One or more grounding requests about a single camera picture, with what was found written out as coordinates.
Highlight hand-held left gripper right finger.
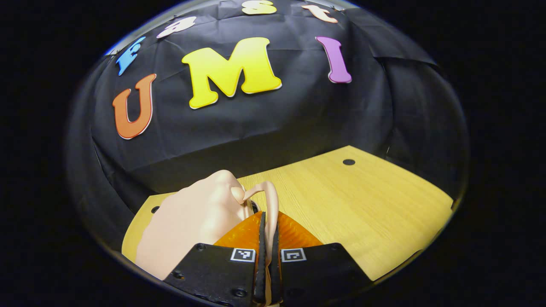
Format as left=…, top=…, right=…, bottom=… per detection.
left=269, top=212, right=373, bottom=305

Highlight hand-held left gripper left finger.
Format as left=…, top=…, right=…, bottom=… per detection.
left=163, top=211, right=267, bottom=307

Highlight pink suitcase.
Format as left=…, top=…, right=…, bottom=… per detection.
left=136, top=170, right=280, bottom=307

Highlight black backdrop cloth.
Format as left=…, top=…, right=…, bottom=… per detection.
left=66, top=0, right=468, bottom=252

